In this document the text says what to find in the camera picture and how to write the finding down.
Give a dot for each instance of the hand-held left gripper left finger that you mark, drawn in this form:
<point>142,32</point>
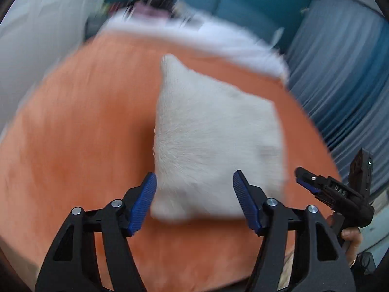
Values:
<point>141,206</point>

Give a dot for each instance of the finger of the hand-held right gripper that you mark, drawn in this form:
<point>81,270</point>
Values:
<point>308,184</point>

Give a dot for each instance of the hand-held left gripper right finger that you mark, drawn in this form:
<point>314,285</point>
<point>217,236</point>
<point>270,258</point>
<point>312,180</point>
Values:
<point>247,203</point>

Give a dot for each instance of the cream sweater with black hearts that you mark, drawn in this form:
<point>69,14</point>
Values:
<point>212,133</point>

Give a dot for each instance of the pile of dark clothes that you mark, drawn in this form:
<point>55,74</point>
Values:
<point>152,6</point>

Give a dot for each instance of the person's right hand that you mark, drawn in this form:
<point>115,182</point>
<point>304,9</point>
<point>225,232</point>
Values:
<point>352,243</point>

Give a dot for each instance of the orange plush blanket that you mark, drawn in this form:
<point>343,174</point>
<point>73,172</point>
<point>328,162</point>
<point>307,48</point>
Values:
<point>76,143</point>

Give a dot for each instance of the blue-grey curtain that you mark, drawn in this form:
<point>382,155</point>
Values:
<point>343,82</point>

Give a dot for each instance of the white duvet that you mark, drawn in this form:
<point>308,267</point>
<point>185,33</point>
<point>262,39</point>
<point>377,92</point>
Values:
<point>228,42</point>

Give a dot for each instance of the dark nightstand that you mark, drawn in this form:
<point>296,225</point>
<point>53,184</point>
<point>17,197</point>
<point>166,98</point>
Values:
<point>94,27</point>

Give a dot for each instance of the teal upholstered headboard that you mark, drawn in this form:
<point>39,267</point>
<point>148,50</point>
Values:
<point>243,9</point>

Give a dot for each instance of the white panelled wardrobe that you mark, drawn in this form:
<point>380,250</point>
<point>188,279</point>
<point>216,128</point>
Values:
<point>36,36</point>

